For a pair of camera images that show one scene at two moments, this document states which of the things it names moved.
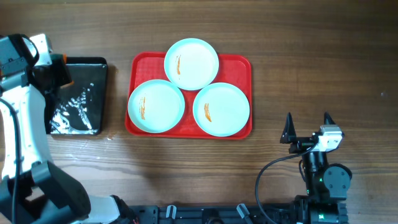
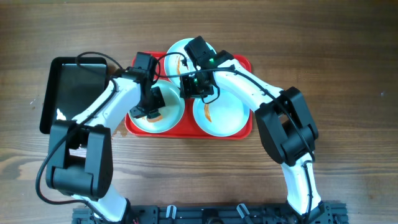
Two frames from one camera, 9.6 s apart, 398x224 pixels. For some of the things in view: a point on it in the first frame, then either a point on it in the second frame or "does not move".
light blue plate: (191, 64) does not move
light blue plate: (156, 106) does not move
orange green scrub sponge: (61, 73) -> (153, 119)
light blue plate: (221, 109) does not move
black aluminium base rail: (307, 213) does not move
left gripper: (50, 73) -> (148, 109)
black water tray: (79, 109) does not move
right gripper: (305, 144) -> (193, 90)
